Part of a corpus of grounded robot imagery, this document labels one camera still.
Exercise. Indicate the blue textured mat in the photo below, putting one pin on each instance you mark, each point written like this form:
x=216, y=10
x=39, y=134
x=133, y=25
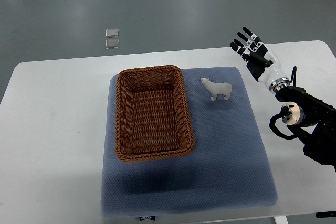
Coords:
x=228, y=167

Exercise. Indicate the white bear figurine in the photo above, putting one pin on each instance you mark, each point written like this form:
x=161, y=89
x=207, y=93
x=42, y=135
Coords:
x=216, y=89

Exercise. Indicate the black table control panel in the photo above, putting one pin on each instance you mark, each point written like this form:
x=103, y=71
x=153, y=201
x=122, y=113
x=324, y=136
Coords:
x=326, y=214

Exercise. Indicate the white table leg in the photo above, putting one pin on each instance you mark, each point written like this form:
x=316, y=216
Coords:
x=281, y=220

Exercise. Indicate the floor plate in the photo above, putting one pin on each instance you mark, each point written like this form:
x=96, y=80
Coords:
x=112, y=44
x=112, y=32

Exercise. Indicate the upper floor plate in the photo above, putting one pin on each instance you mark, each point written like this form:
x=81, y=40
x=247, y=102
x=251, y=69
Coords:
x=112, y=32

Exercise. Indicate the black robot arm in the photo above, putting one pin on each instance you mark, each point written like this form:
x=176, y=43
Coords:
x=307, y=118

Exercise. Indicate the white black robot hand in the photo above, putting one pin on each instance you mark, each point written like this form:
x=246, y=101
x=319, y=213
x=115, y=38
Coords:
x=260, y=59

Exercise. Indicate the brown wicker basket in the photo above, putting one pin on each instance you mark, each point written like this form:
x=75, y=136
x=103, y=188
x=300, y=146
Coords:
x=153, y=119

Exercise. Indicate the black label under table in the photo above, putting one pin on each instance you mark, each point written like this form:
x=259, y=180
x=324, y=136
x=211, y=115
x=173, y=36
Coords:
x=152, y=218

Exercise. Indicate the lower floor plate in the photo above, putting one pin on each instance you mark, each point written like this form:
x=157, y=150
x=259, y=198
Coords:
x=112, y=44

